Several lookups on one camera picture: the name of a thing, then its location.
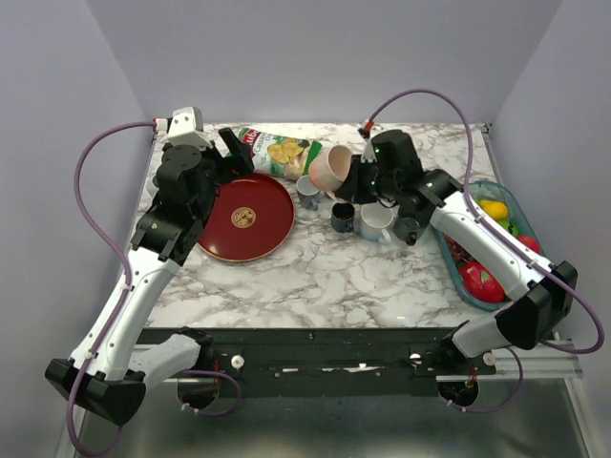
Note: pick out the red toy apple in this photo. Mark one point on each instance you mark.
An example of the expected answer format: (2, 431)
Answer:
(530, 242)

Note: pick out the white bottle grey cap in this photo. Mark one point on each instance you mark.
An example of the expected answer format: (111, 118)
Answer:
(152, 186)

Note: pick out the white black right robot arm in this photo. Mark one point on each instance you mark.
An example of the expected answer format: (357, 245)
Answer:
(524, 322)

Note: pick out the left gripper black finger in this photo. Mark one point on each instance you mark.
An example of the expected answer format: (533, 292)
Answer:
(234, 166)
(234, 145)

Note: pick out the red round tray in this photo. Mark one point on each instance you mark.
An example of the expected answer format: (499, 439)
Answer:
(252, 216)

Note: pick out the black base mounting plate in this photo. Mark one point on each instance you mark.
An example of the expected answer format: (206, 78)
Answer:
(326, 362)

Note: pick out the green chips bag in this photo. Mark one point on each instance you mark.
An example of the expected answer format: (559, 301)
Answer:
(280, 156)

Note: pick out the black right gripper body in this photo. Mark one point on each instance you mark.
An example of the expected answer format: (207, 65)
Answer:
(368, 184)

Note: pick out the dark blue mug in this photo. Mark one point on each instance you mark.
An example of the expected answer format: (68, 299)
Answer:
(342, 217)

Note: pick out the dark grey mug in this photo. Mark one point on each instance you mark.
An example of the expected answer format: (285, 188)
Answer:
(408, 230)

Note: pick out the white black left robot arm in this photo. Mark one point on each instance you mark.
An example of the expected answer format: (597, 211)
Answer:
(101, 375)

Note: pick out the red toy dragon fruit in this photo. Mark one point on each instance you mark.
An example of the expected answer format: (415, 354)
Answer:
(480, 283)

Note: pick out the dark toy grapes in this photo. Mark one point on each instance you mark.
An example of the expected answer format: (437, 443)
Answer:
(457, 251)

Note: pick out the teal transparent fruit container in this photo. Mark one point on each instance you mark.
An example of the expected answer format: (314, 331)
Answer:
(489, 243)

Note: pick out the pink upside-down mug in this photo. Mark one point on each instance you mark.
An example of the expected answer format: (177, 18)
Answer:
(329, 170)

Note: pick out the light blue white mug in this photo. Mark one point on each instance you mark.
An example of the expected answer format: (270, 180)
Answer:
(375, 223)

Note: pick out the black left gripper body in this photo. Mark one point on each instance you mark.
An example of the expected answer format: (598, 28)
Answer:
(205, 199)

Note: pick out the yellow toy lemon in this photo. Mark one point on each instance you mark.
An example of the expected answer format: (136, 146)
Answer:
(497, 210)

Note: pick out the grey blue mug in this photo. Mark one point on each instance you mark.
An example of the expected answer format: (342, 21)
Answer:
(307, 193)

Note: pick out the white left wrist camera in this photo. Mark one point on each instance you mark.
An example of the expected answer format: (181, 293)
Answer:
(186, 128)

